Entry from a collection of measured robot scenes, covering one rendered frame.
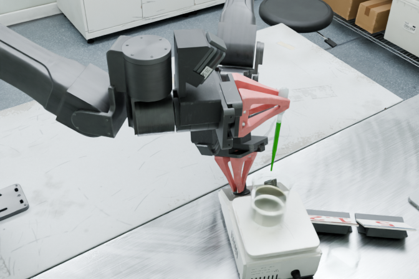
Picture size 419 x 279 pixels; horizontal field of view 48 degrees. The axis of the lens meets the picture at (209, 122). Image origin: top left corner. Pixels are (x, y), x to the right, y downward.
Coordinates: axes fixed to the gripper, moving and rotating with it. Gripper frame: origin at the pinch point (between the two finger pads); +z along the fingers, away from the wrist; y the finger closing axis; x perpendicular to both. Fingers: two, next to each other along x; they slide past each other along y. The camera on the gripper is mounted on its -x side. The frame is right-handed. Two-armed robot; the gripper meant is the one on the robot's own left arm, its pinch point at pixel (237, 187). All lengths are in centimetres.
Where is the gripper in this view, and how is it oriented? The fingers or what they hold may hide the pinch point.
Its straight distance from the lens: 86.5
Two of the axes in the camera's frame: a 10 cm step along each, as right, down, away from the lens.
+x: 5.5, -1.8, 8.2
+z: 0.6, 9.8, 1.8
